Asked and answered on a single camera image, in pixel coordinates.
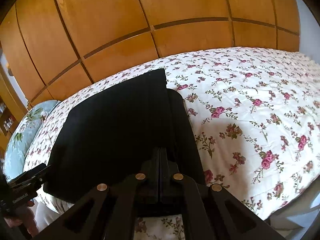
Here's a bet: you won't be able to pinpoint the light blue floral pillow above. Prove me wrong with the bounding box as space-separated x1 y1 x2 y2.
3 100 59 181

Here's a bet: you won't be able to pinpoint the black embroidered pants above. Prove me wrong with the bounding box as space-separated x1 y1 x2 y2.
43 69 205 203

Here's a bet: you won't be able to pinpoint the wooden shelf unit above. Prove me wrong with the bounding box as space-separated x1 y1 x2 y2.
1 48 27 158

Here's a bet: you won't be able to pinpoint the floral white bedspread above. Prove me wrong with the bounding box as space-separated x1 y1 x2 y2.
23 45 320 240

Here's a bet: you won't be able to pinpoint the person's left hand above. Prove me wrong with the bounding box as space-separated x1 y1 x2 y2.
4 200 39 237

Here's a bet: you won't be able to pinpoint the wooden wardrobe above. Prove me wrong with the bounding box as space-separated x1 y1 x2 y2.
1 0 300 105

